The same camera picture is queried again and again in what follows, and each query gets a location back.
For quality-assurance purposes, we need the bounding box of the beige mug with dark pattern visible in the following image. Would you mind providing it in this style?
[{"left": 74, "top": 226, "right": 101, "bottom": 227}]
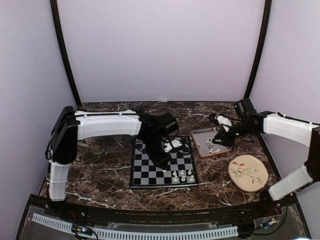
[{"left": 77, "top": 136, "right": 105, "bottom": 155}]

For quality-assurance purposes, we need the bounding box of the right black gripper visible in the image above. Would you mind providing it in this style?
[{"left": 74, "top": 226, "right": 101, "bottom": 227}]
[{"left": 212, "top": 120, "right": 256, "bottom": 148}]

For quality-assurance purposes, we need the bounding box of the green circuit board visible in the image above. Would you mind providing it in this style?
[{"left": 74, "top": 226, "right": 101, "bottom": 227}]
[{"left": 71, "top": 224, "right": 93, "bottom": 236}]

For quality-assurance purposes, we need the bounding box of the black front rail base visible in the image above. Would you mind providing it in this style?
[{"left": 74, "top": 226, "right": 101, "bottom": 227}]
[{"left": 20, "top": 194, "right": 302, "bottom": 229}]

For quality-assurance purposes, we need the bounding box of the right black frame post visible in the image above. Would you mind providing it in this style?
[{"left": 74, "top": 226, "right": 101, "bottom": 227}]
[{"left": 243, "top": 0, "right": 273, "bottom": 99}]

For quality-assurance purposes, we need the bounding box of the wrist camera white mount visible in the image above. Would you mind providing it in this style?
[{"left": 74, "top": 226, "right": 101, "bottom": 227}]
[
  {"left": 163, "top": 139, "right": 182, "bottom": 153},
  {"left": 208, "top": 112, "right": 233, "bottom": 132}
]

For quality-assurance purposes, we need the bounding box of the left black frame post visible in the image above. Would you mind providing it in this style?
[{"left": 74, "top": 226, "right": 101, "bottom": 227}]
[{"left": 49, "top": 0, "right": 82, "bottom": 107}]

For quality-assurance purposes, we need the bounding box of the white slotted cable duct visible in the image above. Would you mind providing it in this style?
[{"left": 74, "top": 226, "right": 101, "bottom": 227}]
[{"left": 31, "top": 213, "right": 239, "bottom": 240}]

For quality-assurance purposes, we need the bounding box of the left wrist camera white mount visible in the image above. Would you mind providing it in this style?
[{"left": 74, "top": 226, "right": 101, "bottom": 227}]
[{"left": 163, "top": 139, "right": 182, "bottom": 153}]

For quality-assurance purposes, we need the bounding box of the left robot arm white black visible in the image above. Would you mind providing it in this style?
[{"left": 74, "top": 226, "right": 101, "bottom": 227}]
[{"left": 44, "top": 106, "right": 182, "bottom": 218}]

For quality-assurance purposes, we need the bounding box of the metal tray with wooden rim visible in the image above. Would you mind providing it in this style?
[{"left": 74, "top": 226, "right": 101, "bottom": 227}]
[{"left": 190, "top": 127, "right": 232, "bottom": 158}]

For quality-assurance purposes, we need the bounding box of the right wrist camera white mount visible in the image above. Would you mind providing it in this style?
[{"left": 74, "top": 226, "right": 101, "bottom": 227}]
[{"left": 208, "top": 112, "right": 233, "bottom": 132}]

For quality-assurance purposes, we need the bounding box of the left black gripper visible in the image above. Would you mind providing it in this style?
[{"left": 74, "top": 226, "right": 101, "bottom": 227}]
[{"left": 142, "top": 135, "right": 173, "bottom": 170}]

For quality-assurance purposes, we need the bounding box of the black grey chess board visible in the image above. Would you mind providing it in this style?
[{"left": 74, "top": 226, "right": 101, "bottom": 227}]
[{"left": 129, "top": 136, "right": 199, "bottom": 189}]

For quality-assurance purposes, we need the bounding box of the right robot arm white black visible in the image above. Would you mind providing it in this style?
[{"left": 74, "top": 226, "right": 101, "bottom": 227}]
[{"left": 209, "top": 98, "right": 320, "bottom": 217}]

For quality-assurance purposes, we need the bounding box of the oval bird pattern coaster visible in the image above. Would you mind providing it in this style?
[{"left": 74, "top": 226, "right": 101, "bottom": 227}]
[{"left": 227, "top": 155, "right": 269, "bottom": 193}]

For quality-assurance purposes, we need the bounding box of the black frame post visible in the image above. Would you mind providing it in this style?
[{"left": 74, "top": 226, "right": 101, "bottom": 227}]
[
  {"left": 49, "top": 0, "right": 82, "bottom": 107},
  {"left": 243, "top": 0, "right": 273, "bottom": 99}
]

